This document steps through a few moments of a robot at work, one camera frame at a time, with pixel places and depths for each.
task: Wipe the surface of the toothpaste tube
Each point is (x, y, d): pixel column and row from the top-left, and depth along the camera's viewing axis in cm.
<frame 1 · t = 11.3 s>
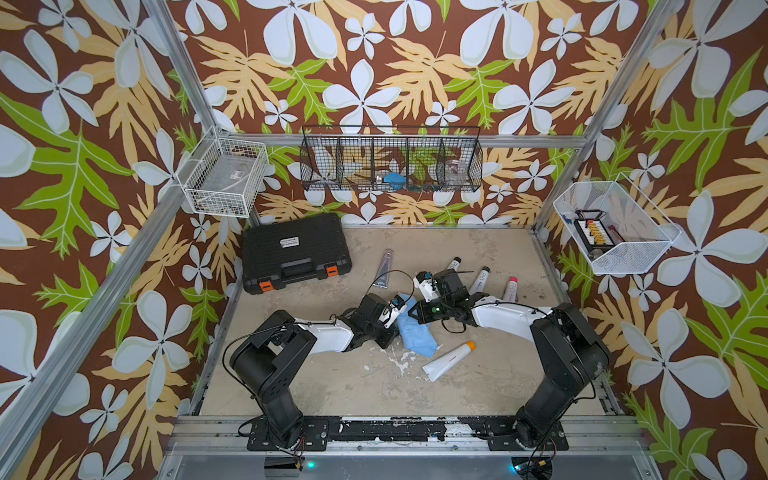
left hand: (397, 324, 93), fingers open
right hand: (407, 311, 91), fingers closed
blue microfiber cloth: (416, 337, 88), point 5 cm above the table
black tool case orange latches: (295, 250, 109), point 5 cm above the table
silver purple toothpaste tube: (382, 277, 106), point 2 cm above the table
white tube grey cap: (480, 281, 103), point 3 cm above the table
white tube orange cap: (439, 365, 86), point 2 cm above the table

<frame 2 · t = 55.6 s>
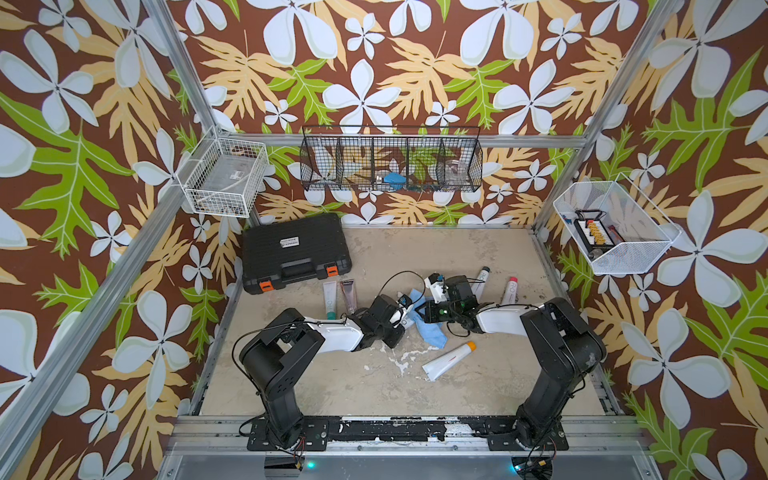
left hand: (402, 323, 93), fingers open
right hand: (414, 309, 95), fingers closed
blue microfiber cloth: (432, 332, 89), point 5 cm above the table
silver purple toothpaste tube: (350, 295, 103), on the table
white tube teal cap: (330, 299, 100), on the table
the other named things where they were.

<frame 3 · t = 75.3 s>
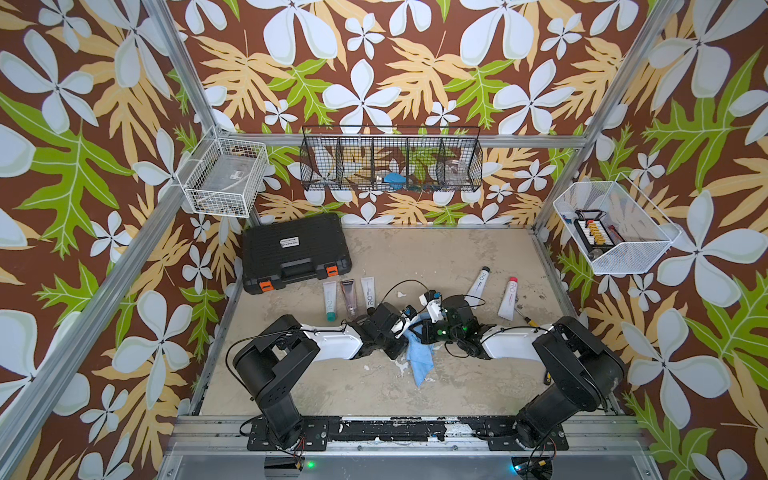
left hand: (407, 335, 90), fingers open
right hand: (409, 327, 89), fingers closed
blue microfiber cloth: (420, 356, 85), point 5 cm above the table
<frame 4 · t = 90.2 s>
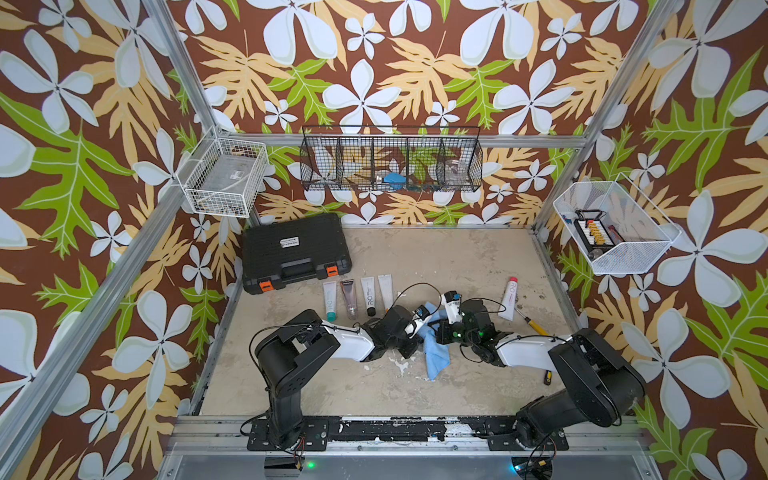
left hand: (421, 332, 91), fingers open
right hand: (427, 324, 91), fingers closed
blue microfiber cloth: (437, 355, 84), point 6 cm above the table
